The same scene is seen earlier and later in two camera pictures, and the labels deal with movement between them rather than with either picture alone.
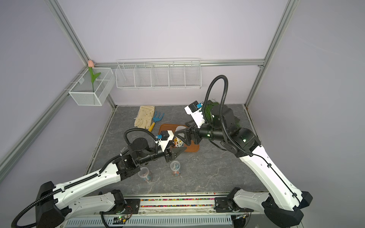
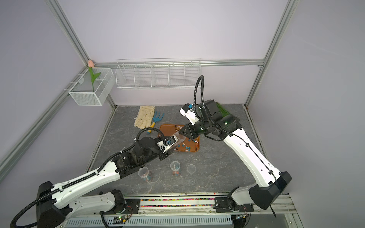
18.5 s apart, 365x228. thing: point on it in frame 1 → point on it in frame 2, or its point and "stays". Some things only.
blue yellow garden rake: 156,118 stays
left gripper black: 172,155 → 166,154
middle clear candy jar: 175,166 stays
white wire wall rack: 159,73 stays
